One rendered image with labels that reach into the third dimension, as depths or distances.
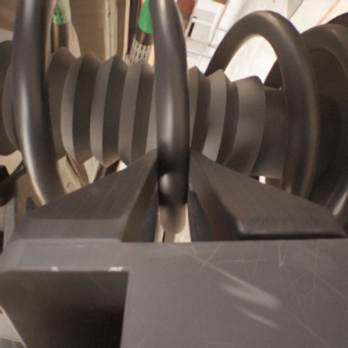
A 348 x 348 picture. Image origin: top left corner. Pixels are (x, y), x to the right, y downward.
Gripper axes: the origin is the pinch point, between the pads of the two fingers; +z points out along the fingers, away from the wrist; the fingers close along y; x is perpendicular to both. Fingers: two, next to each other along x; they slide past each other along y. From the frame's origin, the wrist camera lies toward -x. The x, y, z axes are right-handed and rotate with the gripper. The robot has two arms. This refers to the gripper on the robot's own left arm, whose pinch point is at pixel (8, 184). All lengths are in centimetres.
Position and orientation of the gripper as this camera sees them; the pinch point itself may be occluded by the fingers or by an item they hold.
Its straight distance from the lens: 19.6
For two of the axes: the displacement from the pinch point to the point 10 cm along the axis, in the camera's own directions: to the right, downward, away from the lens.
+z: 1.5, -9.0, -4.2
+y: 9.8, 1.8, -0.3
